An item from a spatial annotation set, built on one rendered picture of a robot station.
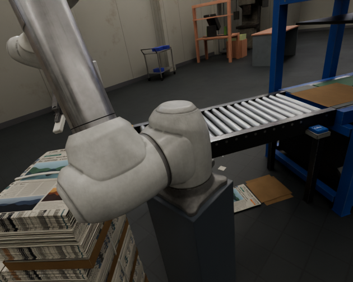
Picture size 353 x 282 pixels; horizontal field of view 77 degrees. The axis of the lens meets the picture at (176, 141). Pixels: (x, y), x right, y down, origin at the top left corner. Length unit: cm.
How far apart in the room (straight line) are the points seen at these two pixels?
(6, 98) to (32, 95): 47
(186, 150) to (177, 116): 9
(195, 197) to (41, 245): 46
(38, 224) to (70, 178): 29
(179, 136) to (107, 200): 21
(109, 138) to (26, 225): 40
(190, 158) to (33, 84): 557
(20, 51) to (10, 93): 482
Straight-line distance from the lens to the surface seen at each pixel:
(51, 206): 72
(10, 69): 588
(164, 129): 53
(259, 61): 707
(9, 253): 89
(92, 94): 49
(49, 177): 87
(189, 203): 63
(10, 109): 593
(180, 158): 53
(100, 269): 97
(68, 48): 51
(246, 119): 163
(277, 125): 154
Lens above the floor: 146
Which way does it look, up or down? 28 degrees down
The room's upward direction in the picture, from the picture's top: 9 degrees counter-clockwise
